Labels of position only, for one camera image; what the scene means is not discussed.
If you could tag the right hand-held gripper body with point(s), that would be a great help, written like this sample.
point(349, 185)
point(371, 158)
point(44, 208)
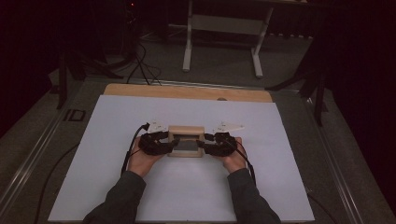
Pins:
point(224, 144)

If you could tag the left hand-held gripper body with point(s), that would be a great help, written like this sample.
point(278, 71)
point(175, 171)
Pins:
point(154, 143)

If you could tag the wooden picture frame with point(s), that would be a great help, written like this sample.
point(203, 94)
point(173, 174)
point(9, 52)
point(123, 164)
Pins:
point(186, 130)

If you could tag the person's right hand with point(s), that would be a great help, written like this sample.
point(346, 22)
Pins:
point(235, 161)

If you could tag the person's left hand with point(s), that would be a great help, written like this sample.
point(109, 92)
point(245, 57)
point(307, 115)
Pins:
point(141, 163)

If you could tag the white table sheet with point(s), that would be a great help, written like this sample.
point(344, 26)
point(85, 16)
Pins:
point(186, 186)

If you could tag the black rectangular floor plate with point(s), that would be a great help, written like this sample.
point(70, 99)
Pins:
point(74, 115)

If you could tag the black stand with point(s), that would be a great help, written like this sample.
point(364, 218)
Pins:
point(62, 81)
point(320, 93)

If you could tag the dark equipment tower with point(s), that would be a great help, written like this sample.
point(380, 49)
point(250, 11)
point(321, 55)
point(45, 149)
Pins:
point(129, 28)

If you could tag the metal floor rail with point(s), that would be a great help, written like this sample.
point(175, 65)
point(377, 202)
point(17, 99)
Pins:
point(28, 165)
point(339, 177)
point(199, 84)

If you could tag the white metal desk frame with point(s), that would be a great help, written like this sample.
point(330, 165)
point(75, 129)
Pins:
point(225, 25)

